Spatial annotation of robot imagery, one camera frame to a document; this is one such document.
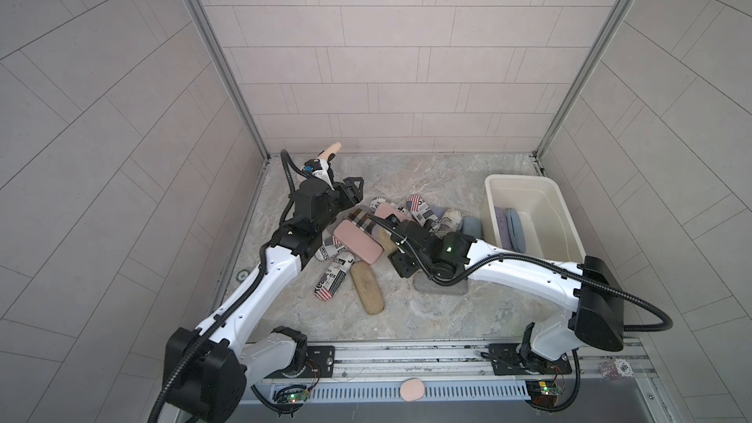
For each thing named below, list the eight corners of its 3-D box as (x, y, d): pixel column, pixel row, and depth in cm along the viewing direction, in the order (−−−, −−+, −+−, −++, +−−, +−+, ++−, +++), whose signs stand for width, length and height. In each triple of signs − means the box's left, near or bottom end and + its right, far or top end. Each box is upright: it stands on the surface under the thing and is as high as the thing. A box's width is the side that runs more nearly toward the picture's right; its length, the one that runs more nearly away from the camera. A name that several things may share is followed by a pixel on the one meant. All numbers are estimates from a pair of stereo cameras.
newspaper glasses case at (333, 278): (313, 296, 82) (311, 293, 80) (342, 252, 91) (341, 248, 89) (328, 305, 81) (326, 302, 79) (356, 259, 90) (355, 255, 87)
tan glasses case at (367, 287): (366, 319, 79) (365, 316, 77) (348, 269, 88) (347, 265, 86) (388, 309, 81) (388, 305, 79) (368, 261, 90) (368, 257, 88)
